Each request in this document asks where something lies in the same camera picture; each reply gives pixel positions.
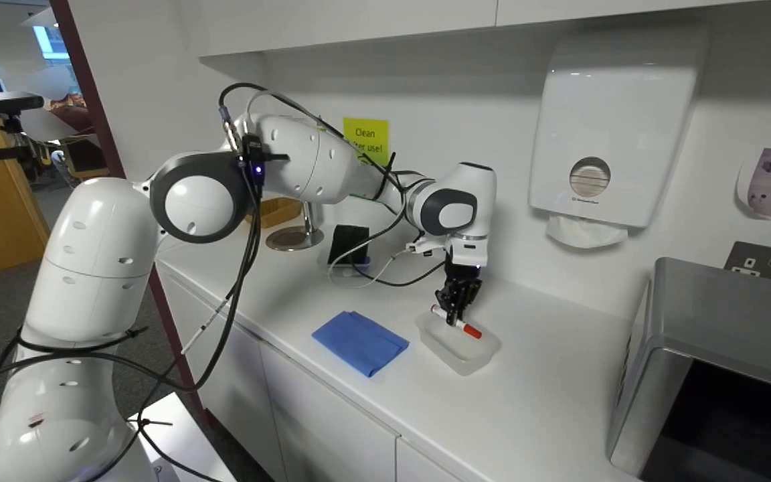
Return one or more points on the white paper towel dispenser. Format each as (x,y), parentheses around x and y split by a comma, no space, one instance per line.
(613,135)

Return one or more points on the translucent plastic bowl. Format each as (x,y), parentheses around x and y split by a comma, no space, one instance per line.
(455,349)

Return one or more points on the white marker with red caps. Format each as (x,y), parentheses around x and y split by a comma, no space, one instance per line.
(469,330)

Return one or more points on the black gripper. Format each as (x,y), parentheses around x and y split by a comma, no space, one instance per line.
(463,276)

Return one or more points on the blue folded cloth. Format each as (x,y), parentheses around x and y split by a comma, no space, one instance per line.
(360,345)

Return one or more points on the white floor plate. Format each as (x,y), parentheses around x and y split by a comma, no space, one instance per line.
(181,437)

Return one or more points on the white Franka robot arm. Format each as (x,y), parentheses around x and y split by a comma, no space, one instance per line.
(93,250)

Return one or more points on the maroon door frame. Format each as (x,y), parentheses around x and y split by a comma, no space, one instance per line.
(81,72)

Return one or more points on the yellow wooden basket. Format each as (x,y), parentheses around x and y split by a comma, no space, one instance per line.
(281,214)

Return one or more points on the white wall cabinets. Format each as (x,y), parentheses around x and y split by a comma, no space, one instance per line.
(360,17)

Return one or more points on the stainless steel sink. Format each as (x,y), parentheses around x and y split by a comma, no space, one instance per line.
(725,322)

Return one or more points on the black camera on tripod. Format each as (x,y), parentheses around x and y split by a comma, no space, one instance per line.
(0,104)

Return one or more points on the black object with blue part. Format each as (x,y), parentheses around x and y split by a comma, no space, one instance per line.
(348,246)

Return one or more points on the grey wall sockets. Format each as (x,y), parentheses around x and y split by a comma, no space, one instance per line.
(765,264)

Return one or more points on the white base cabinets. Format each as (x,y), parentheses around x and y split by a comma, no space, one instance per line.
(314,420)

